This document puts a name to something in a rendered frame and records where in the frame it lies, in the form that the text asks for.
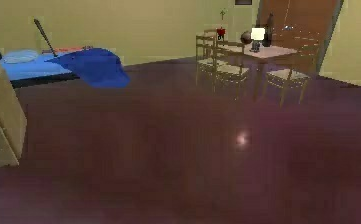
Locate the wooden chair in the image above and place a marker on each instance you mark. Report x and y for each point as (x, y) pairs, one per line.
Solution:
(289, 75)
(233, 68)
(204, 55)

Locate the red potted plant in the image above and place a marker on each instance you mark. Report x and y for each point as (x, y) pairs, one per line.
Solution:
(221, 28)

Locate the dark blue blanket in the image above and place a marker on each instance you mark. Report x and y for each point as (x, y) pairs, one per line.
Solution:
(96, 66)

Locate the brown round bowl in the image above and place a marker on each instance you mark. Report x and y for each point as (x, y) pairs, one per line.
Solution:
(246, 37)

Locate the wooden dining table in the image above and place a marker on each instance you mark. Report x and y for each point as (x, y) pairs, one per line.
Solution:
(269, 53)

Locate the white shade table lamp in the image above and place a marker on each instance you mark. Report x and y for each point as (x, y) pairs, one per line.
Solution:
(257, 36)

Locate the dark tall bottle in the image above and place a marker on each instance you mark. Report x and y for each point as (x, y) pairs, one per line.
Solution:
(269, 30)

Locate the red flat book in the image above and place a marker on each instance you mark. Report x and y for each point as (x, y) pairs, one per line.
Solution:
(66, 50)

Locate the brown wooden room door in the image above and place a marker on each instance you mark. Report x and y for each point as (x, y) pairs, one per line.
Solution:
(299, 25)

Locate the black baseball bat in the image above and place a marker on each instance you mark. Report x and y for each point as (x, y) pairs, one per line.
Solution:
(45, 37)

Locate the blue bed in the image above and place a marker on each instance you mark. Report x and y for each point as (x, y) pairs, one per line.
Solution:
(28, 68)

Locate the pale blue pillow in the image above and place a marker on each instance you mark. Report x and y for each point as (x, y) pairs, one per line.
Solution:
(19, 56)

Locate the beige chest of drawers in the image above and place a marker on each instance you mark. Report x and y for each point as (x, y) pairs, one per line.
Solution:
(3, 115)

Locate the dark framed wall picture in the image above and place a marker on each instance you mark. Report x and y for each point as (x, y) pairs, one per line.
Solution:
(243, 2)

